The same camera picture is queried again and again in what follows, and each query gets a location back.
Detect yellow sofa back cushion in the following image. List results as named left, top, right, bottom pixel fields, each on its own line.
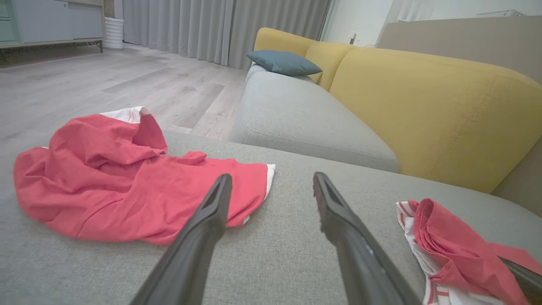
left=304, top=41, right=357, bottom=92
left=253, top=27, right=319, bottom=58
left=329, top=46, right=542, bottom=194

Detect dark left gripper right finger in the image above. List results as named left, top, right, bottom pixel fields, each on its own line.
left=312, top=171, right=422, bottom=305

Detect red basketball jersey number 23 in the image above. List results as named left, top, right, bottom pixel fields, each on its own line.
left=395, top=198, right=542, bottom=305

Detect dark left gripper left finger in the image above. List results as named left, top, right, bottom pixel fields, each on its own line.
left=129, top=173, right=233, bottom=305

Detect white ribbed bin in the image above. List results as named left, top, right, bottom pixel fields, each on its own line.
left=103, top=17, right=125, bottom=51

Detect grey pleated curtain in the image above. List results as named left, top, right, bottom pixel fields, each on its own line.
left=122, top=0, right=332, bottom=71

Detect beige partition panel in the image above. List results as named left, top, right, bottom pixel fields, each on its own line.
left=376, top=16, right=542, bottom=83

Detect red shorts with white trim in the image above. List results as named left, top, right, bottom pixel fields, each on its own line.
left=13, top=106, right=276, bottom=247

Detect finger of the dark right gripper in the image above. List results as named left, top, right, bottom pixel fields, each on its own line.
left=500, top=256, right=542, bottom=304

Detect grey sofa chaise cushion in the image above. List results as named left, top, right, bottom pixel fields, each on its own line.
left=0, top=129, right=542, bottom=305

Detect grey sofa seat cushion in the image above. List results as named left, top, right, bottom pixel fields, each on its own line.
left=228, top=64, right=400, bottom=174

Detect blue throw pillow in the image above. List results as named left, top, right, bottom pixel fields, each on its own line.
left=246, top=50, right=324, bottom=77

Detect light grey low cabinet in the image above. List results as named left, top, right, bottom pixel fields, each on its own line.
left=0, top=0, right=105, bottom=54

